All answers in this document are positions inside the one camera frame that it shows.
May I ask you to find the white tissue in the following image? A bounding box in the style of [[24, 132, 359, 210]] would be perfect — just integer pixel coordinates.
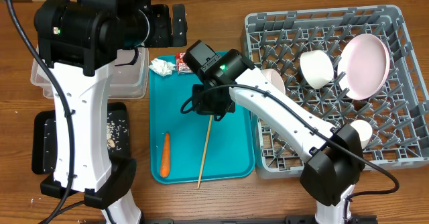
[[149, 58, 176, 76]]

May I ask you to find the red snack wrapper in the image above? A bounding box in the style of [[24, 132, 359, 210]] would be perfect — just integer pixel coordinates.
[[175, 52, 192, 74]]

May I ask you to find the pink bowl with food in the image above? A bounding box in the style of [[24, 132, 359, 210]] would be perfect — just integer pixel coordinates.
[[261, 68, 286, 94]]

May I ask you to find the orange carrot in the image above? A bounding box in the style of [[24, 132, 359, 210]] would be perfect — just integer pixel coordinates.
[[160, 132, 171, 178]]

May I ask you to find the white bowl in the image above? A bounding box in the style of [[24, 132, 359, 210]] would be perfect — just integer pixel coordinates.
[[300, 50, 334, 89]]

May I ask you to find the large white plate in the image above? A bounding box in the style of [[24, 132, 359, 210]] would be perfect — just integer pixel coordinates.
[[337, 34, 390, 100]]

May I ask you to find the pale green cup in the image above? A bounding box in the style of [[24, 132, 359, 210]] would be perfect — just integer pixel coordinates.
[[351, 119, 373, 149]]

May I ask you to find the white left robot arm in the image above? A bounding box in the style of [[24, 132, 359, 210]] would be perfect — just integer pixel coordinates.
[[5, 0, 187, 223]]

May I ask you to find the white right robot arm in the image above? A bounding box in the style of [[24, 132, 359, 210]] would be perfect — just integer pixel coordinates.
[[183, 42, 400, 223]]

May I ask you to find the grey dishwasher rack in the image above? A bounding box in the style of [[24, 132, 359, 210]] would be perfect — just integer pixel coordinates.
[[242, 5, 428, 170]]

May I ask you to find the teal plastic tray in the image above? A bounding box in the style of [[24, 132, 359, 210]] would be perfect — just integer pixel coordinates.
[[148, 71, 255, 184]]

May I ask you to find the clear plastic bin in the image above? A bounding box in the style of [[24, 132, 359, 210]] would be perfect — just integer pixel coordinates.
[[30, 48, 149, 99]]

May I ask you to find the rice and peanuts pile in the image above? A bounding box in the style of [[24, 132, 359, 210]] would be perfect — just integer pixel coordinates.
[[107, 120, 129, 150]]

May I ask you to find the black tray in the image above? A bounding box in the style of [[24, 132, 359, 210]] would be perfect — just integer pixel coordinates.
[[32, 102, 131, 174]]

